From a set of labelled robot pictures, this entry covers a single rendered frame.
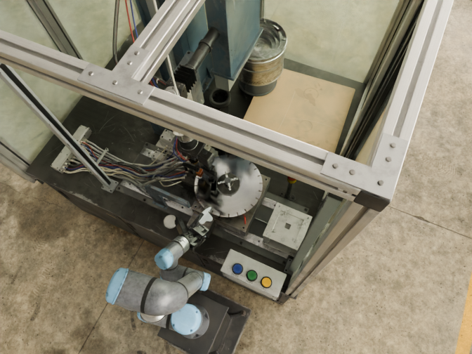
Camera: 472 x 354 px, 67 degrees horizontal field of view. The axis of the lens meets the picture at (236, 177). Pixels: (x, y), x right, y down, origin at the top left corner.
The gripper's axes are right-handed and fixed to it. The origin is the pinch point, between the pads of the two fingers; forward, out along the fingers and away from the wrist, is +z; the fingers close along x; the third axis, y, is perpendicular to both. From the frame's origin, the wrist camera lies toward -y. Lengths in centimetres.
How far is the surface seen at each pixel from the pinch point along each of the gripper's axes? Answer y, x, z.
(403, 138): 50, 102, -57
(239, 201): 9.7, 12.9, 8.4
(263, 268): 36.5, -1.0, -4.3
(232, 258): 22.1, -3.6, -8.1
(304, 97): -2, 40, 88
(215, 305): 26.6, -27.1, -17.5
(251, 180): 8.5, 19.3, 18.6
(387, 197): 52, 97, -66
